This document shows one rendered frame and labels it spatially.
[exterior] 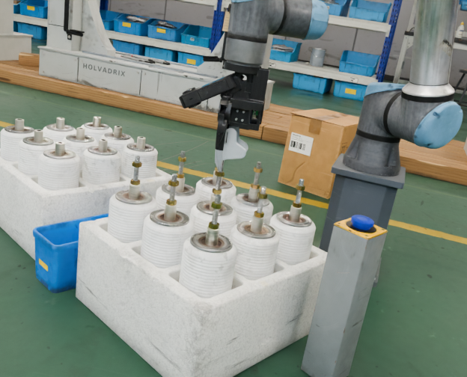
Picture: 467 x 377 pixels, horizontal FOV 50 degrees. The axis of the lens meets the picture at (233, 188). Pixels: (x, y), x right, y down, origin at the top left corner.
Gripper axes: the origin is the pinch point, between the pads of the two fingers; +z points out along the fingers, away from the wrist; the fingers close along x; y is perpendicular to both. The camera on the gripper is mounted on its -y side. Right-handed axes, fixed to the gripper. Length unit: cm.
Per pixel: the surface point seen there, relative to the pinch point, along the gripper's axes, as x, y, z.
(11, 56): 267, -195, 24
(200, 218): -4.3, -1.4, 10.6
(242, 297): -19.9, 9.9, 17.2
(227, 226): -3.3, 4.1, 11.7
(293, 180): 105, 20, 32
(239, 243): -11.3, 7.5, 11.2
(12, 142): 27, -59, 12
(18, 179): 14, -50, 17
